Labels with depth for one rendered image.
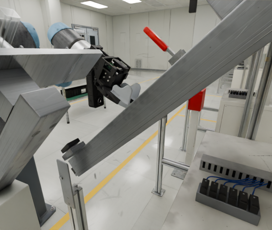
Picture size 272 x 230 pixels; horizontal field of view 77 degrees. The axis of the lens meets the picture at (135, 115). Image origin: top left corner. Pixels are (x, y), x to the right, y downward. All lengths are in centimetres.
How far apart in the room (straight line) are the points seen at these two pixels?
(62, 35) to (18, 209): 43
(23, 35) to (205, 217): 96
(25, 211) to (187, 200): 43
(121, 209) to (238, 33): 127
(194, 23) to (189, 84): 915
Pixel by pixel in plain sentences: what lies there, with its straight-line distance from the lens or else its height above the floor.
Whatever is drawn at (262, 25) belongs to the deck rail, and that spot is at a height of 108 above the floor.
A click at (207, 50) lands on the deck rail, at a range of 29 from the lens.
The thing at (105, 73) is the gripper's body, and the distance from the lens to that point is 47.
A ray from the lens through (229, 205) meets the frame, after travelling 59.
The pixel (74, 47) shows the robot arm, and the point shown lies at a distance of 54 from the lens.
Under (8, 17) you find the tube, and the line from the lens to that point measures 21.
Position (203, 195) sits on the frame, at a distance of 59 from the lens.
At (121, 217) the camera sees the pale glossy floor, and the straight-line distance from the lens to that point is 134.
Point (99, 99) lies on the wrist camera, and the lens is 54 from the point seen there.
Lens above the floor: 105
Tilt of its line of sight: 21 degrees down
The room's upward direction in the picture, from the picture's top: straight up
